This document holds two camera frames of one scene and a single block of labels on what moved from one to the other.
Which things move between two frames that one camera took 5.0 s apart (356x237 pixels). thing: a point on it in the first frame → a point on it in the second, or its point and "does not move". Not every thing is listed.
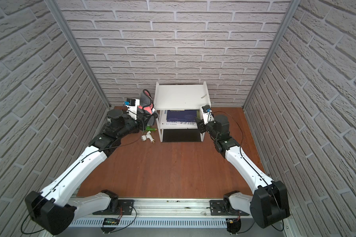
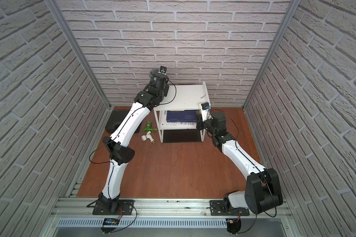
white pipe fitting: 148,136 does not move
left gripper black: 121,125 → 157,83
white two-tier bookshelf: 179,97 does not move
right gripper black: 201,126 does not move
